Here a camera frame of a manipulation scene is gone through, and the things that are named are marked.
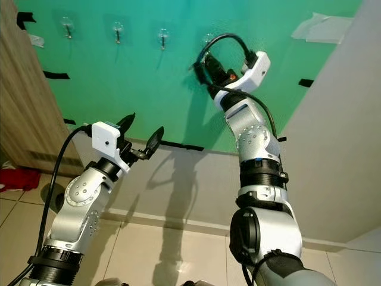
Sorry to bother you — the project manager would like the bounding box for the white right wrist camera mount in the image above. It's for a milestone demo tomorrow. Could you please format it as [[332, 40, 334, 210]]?
[[214, 51, 270, 99]]

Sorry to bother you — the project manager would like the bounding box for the clear adhesive wall hook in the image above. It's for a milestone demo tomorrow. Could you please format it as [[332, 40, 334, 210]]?
[[112, 22, 124, 45], [204, 33, 218, 53], [157, 28, 169, 50], [61, 16, 75, 39]]

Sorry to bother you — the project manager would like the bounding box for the white paper patch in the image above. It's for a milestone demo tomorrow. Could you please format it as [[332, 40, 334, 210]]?
[[292, 12, 353, 43]]

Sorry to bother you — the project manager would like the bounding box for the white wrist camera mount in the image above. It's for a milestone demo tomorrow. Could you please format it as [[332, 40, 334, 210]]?
[[91, 121, 126, 173], [214, 51, 270, 99]]

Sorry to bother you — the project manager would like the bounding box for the green wall sheet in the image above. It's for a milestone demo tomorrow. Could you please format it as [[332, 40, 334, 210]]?
[[15, 0, 364, 153]]

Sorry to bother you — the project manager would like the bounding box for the wooden door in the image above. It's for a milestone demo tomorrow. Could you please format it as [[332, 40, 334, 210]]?
[[0, 0, 75, 176]]

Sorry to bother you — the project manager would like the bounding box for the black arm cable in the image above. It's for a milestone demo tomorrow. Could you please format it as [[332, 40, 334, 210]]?
[[36, 125, 93, 266], [195, 33, 280, 141]]

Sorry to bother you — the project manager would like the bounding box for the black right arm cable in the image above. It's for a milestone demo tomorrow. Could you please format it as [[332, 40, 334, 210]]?
[[195, 33, 280, 141]]

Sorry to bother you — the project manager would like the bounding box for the red cloth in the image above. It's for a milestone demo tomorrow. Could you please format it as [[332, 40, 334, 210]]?
[[0, 167, 40, 192]]

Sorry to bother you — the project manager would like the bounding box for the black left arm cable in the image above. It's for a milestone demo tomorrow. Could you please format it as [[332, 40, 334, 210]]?
[[36, 125, 93, 266]]

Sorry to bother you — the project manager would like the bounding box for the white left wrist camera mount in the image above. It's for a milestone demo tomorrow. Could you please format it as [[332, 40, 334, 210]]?
[[91, 121, 126, 173]]

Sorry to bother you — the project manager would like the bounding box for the grey slipper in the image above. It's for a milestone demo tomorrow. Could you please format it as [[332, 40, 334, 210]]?
[[40, 182, 63, 214], [54, 178, 72, 206]]

